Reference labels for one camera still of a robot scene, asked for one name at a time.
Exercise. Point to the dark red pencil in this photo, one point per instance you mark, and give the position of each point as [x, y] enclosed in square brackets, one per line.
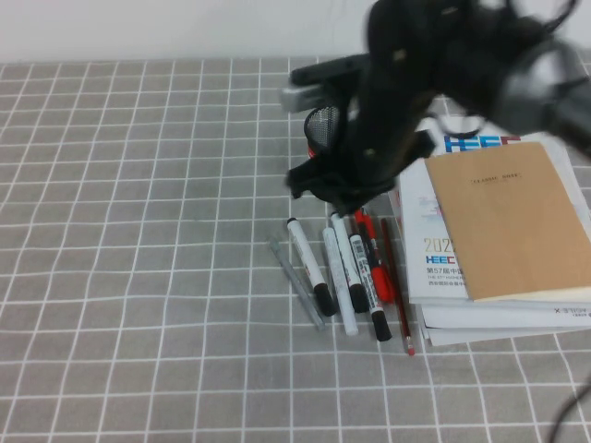
[397, 295]

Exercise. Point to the black mesh pen holder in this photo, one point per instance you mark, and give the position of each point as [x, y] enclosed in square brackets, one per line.
[322, 123]

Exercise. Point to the white marker black cap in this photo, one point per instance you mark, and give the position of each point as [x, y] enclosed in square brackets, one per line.
[305, 258]
[344, 244]

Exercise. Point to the slim white paint pen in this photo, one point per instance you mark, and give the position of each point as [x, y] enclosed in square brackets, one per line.
[340, 282]

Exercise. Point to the white AgileX booklet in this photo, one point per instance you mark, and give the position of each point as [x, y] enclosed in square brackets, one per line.
[489, 314]

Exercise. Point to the grey translucent gel pen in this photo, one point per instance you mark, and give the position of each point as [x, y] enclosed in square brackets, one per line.
[297, 282]

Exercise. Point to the kraft brown notebook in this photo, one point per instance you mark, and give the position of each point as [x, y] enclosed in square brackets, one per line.
[508, 221]

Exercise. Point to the grey checked tablecloth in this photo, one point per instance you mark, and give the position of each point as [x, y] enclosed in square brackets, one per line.
[138, 231]

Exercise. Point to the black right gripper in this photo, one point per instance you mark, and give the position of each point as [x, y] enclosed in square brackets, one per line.
[383, 134]

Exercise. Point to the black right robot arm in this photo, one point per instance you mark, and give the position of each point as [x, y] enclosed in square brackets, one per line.
[522, 78]

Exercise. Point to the white leaflet red print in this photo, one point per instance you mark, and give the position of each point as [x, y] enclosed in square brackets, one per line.
[393, 198]

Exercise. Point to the black marker barcode label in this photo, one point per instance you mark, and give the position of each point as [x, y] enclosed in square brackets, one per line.
[370, 287]

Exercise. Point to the plain white paper booklet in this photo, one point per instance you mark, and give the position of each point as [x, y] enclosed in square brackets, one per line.
[471, 336]

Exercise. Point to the red marker pen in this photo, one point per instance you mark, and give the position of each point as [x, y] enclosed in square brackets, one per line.
[381, 282]

